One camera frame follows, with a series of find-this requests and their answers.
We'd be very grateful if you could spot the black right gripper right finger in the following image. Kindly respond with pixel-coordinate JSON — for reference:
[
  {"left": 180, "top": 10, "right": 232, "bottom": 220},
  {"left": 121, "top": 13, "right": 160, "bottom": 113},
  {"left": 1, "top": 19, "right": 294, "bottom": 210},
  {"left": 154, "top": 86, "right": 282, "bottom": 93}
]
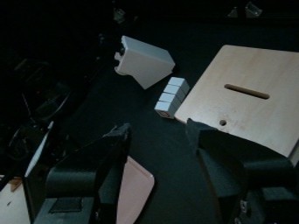
[{"left": 184, "top": 117, "right": 299, "bottom": 224}]

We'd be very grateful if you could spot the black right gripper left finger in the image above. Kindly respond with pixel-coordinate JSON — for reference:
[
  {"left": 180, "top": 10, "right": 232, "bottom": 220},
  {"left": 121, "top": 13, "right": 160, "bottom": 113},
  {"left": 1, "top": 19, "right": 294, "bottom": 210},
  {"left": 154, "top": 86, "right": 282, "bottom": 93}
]
[{"left": 22, "top": 122, "right": 132, "bottom": 224}]

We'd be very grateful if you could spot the pink plastic tray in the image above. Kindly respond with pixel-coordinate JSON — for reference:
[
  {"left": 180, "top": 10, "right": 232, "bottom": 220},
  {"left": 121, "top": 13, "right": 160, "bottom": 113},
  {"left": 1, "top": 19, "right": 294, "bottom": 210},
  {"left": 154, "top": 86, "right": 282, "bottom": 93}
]
[{"left": 116, "top": 156, "right": 154, "bottom": 224}]

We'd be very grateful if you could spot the light wooden cutting board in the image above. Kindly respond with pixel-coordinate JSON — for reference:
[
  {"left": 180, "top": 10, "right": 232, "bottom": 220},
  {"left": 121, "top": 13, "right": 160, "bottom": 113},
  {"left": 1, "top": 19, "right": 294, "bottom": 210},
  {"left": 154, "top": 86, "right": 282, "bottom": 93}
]
[{"left": 173, "top": 44, "right": 299, "bottom": 158}]

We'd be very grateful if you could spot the white toy knob strip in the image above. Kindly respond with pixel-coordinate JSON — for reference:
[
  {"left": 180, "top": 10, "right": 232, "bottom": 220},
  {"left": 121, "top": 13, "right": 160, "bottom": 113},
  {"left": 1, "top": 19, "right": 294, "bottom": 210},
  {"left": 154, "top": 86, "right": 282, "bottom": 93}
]
[{"left": 153, "top": 76, "right": 190, "bottom": 120}]

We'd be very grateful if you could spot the white toy sink block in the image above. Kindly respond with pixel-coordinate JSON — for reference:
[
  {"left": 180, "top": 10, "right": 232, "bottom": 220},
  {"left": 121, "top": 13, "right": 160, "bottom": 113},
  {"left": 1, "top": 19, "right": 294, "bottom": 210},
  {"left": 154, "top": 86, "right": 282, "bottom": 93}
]
[{"left": 113, "top": 35, "right": 176, "bottom": 90}]

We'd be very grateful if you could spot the grey metal frame bracket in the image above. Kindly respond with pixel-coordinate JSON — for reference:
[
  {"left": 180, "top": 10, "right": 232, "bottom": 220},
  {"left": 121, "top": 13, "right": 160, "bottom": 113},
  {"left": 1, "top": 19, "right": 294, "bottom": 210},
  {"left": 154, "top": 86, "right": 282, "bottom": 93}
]
[
  {"left": 244, "top": 1, "right": 264, "bottom": 18},
  {"left": 226, "top": 6, "right": 238, "bottom": 18}
]

